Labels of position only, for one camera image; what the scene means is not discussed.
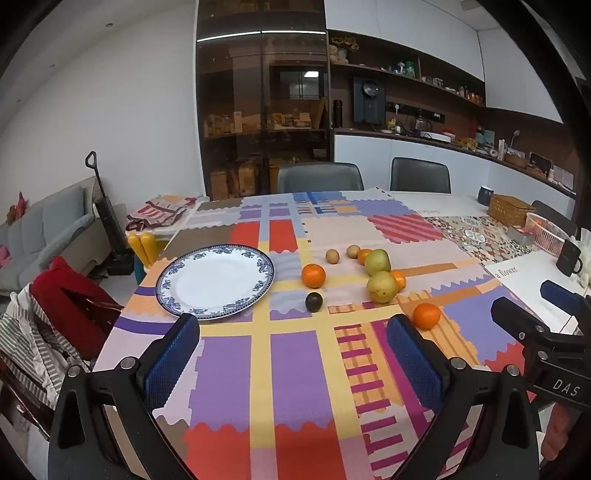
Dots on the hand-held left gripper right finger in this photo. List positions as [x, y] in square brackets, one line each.
[413, 364]

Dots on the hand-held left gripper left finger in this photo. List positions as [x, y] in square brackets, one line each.
[171, 364]

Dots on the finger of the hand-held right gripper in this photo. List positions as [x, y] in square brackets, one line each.
[519, 318]
[561, 295]

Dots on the orange mandarin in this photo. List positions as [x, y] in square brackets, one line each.
[313, 275]
[399, 280]
[426, 315]
[363, 255]

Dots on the green pear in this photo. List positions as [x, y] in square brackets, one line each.
[382, 286]
[377, 261]

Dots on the blue and white plate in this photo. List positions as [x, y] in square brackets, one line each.
[214, 281]

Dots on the dark plum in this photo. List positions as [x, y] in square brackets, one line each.
[313, 302]

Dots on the brown kiwi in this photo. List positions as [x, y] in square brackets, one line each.
[332, 256]
[353, 251]

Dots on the person's right hand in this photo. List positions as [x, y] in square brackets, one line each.
[558, 434]

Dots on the black mug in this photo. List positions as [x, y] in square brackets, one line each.
[569, 258]

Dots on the white lettered mat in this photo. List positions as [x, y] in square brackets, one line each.
[521, 277]

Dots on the pink plastic basket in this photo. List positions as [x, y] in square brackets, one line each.
[549, 233]

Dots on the small grey box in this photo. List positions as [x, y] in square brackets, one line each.
[521, 235]

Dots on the grey office chair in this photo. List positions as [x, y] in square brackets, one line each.
[420, 175]
[556, 214]
[321, 177]

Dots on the patterned tile mat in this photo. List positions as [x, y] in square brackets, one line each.
[475, 237]

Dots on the wicker basket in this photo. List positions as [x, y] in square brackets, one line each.
[510, 210]

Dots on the red jacket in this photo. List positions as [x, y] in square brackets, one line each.
[69, 300]

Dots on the yellow children's chair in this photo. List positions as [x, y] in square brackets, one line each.
[143, 247]

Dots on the dark blue mug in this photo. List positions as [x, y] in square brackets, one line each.
[485, 195]

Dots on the small white children's table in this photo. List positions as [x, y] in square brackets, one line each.
[175, 221]

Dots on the grey striped cloth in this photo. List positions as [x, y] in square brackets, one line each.
[27, 350]

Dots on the dark wooden chair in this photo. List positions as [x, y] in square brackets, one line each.
[27, 406]

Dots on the red striped cloth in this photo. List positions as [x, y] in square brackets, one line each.
[161, 210]

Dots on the black upright vacuum cleaner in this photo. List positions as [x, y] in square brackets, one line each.
[108, 221]

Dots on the white paper roll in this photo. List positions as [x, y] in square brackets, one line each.
[502, 150]

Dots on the grey sofa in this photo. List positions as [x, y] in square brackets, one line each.
[41, 235]

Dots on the glass kettle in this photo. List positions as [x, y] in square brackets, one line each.
[423, 124]

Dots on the red cushion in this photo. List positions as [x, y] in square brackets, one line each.
[17, 207]

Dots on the black thermos bottle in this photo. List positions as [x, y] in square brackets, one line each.
[337, 113]

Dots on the black coffee machine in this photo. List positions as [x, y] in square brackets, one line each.
[368, 99]

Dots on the dark glass display cabinet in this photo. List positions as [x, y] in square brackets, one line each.
[263, 101]

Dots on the teddy bear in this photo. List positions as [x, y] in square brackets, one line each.
[338, 54]

